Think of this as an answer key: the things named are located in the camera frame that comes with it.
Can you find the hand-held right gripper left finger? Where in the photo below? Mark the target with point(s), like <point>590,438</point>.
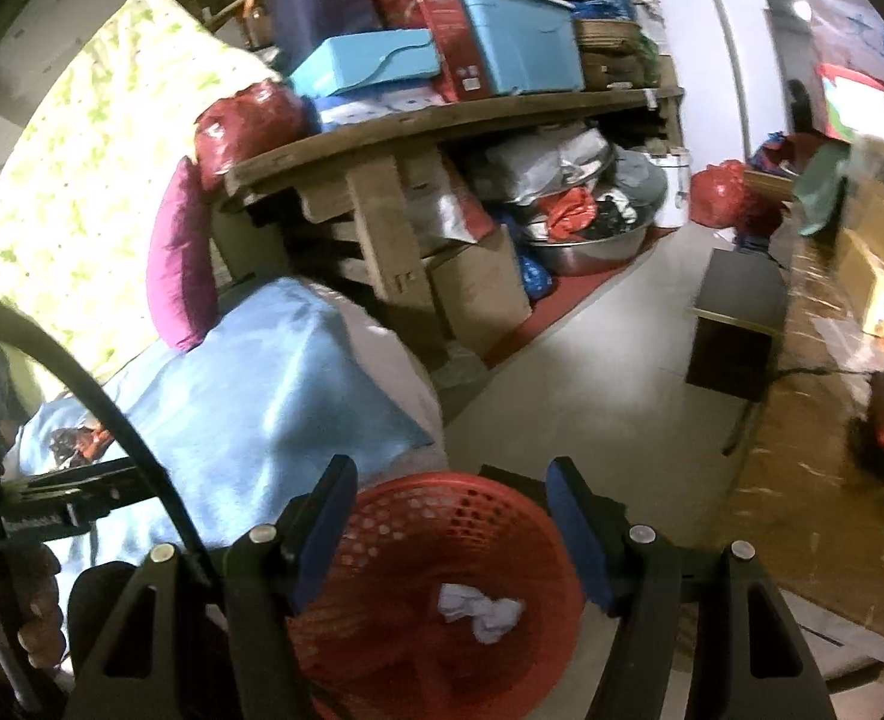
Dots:
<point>323,540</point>

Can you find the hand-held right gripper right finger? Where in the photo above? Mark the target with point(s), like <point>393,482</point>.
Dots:
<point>578,532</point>

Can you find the small black table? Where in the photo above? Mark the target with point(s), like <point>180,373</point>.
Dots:
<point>734,337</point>

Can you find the green cloth bag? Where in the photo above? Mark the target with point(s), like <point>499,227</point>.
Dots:
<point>820,187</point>

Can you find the blue woven bag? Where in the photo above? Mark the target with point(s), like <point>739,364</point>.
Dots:
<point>603,7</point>

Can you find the metal basin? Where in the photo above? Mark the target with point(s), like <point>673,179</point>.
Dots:
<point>584,255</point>

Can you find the silver foil bag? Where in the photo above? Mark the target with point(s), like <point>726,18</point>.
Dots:
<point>442,202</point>

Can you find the wooden table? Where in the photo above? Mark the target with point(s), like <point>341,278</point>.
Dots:
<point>412,127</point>

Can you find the magenta pillow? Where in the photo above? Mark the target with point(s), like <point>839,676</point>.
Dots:
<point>183,262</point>

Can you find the green floral quilt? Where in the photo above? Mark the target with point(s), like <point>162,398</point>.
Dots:
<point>89,165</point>

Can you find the blue white packet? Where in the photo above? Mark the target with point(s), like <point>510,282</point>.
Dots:
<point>382,105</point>

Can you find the red framed board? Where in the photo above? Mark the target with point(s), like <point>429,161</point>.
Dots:
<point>869,105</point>

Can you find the white bucket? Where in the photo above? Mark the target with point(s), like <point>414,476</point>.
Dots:
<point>670,195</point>

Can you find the blue blanket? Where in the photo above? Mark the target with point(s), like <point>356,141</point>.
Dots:
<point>262,390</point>

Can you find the wooden desk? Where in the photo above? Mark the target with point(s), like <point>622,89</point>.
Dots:
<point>809,465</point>

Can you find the grey plastic bag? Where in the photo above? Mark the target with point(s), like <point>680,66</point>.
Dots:
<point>539,165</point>

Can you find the small red plastic bag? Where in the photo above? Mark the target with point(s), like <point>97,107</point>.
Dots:
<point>569,214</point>

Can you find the blue plastic bag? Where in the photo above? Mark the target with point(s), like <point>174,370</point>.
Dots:
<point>535,277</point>

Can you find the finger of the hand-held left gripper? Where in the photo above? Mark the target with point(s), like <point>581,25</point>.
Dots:
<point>81,478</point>

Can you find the person's left hand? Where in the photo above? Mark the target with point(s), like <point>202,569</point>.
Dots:
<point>42,615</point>

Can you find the blue plastic storage box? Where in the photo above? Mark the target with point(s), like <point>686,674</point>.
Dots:
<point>524,37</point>

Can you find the red plastic basket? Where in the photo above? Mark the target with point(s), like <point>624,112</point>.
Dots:
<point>442,525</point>

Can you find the crumpled white tissue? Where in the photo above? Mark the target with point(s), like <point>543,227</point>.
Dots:
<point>479,611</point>

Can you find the red cardboard box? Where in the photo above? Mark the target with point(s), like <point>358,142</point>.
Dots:
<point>449,30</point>

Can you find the light blue cardboard box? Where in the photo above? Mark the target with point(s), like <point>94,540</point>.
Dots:
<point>359,60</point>

